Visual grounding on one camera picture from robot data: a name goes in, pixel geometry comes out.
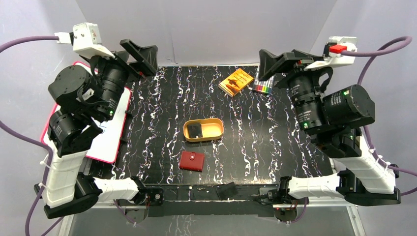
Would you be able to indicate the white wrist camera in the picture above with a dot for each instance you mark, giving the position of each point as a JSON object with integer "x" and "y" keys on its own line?
{"x": 335, "y": 53}
{"x": 86, "y": 41}

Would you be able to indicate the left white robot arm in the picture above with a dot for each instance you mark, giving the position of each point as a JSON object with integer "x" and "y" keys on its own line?
{"x": 68, "y": 191}

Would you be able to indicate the orange book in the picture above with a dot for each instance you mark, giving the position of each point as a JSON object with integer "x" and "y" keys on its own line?
{"x": 235, "y": 82}

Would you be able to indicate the red card holder wallet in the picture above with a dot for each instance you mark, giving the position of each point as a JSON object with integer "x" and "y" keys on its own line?
{"x": 192, "y": 161}

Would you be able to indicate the pack of coloured markers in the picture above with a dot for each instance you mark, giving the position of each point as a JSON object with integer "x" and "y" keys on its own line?
{"x": 264, "y": 87}

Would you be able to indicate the pink framed whiteboard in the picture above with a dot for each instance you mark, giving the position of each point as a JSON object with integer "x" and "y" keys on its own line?
{"x": 110, "y": 140}

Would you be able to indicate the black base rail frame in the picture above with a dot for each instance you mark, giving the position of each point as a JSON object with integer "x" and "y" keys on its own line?
{"x": 252, "y": 199}

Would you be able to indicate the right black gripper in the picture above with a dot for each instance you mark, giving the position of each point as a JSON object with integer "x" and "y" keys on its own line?
{"x": 286, "y": 62}

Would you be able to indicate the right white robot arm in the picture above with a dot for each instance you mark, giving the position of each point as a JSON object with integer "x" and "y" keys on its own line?
{"x": 333, "y": 122}

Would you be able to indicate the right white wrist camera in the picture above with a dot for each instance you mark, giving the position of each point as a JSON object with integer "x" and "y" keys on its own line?
{"x": 335, "y": 53}

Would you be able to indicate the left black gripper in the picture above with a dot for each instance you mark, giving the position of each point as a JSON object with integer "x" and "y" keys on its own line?
{"x": 131, "y": 67}

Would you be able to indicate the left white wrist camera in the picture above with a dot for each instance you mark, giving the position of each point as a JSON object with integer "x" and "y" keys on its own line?
{"x": 86, "y": 41}

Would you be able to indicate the stack of black credit cards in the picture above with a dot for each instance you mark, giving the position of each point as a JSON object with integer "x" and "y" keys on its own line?
{"x": 194, "y": 130}

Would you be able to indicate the orange oval tray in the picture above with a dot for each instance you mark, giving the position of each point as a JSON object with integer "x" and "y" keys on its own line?
{"x": 212, "y": 129}

